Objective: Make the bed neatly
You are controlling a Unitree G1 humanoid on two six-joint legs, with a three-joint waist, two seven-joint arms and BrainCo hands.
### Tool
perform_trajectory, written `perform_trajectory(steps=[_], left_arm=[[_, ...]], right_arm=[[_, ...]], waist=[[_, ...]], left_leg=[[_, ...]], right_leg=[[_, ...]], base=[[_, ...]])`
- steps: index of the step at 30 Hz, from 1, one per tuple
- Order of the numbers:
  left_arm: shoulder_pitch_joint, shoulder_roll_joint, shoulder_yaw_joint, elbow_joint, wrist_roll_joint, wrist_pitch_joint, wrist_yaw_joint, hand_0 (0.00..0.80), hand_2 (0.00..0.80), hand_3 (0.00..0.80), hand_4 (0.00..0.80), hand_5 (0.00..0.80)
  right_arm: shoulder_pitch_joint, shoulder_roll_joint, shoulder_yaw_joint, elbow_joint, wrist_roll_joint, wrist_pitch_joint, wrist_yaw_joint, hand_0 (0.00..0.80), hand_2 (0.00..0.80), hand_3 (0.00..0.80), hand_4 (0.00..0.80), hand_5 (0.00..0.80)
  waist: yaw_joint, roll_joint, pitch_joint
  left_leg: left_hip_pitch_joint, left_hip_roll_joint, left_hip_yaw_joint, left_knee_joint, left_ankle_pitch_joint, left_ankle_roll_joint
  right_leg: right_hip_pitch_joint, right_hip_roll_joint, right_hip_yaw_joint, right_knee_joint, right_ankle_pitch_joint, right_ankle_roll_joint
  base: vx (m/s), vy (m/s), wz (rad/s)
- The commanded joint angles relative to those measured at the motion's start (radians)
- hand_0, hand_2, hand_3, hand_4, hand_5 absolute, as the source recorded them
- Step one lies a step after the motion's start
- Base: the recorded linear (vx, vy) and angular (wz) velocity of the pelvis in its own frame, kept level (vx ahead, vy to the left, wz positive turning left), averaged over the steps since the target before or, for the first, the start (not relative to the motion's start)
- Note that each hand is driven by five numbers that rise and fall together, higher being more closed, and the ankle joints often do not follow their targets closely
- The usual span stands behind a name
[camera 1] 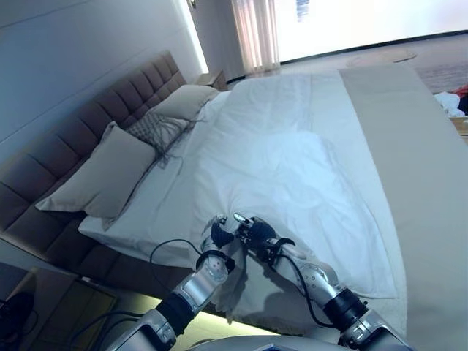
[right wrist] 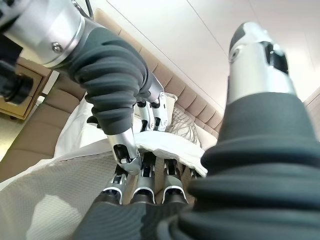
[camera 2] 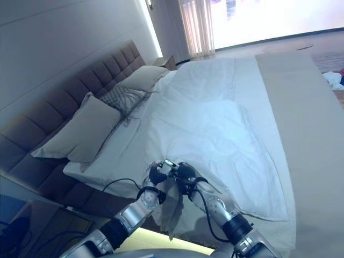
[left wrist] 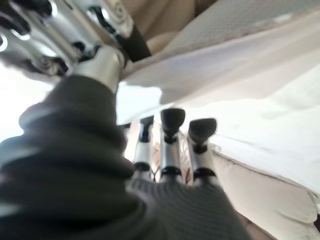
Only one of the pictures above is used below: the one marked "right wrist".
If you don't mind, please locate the brown upholstered bed frame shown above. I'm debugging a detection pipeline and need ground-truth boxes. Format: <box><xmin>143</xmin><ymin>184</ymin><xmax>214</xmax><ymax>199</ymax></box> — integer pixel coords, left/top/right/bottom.
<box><xmin>0</xmin><ymin>82</ymin><xmax>89</xmax><ymax>166</ymax></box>

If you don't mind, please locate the white duvet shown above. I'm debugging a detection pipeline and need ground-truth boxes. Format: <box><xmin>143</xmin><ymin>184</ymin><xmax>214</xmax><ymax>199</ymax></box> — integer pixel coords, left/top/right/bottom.
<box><xmin>0</xmin><ymin>92</ymin><xmax>209</xmax><ymax>240</ymax></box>

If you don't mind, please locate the small white rectangular panel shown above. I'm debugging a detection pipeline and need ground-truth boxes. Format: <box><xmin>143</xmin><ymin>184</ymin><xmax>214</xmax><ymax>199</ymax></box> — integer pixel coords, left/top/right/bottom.
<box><xmin>37</xmin><ymin>69</ymin><xmax>61</xmax><ymax>101</ymax></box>

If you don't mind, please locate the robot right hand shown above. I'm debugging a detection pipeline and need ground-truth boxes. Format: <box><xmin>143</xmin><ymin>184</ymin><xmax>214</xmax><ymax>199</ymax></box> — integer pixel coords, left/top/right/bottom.
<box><xmin>72</xmin><ymin>21</ymin><xmax>320</xmax><ymax>240</ymax></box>

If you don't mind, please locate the grey woven fringed cushion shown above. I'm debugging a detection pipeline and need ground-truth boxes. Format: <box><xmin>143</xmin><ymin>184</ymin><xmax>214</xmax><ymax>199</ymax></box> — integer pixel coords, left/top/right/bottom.
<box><xmin>166</xmin><ymin>106</ymin><xmax>201</xmax><ymax>146</ymax></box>

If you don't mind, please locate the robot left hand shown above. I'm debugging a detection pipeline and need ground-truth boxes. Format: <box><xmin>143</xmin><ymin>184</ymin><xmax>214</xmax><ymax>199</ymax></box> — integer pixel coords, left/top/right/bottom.
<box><xmin>66</xmin><ymin>21</ymin><xmax>168</xmax><ymax>176</ymax></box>

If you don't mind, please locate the wooden nightstand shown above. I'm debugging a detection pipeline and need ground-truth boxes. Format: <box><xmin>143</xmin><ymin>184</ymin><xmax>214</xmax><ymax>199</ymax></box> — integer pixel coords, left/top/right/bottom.
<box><xmin>0</xmin><ymin>57</ymin><xmax>55</xmax><ymax>121</ymax></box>

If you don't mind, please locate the brown tufted headboard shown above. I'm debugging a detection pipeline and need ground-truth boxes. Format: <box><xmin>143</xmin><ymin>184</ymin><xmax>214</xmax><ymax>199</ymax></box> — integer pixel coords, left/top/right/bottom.
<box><xmin>93</xmin><ymin>8</ymin><xmax>224</xmax><ymax>131</ymax></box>

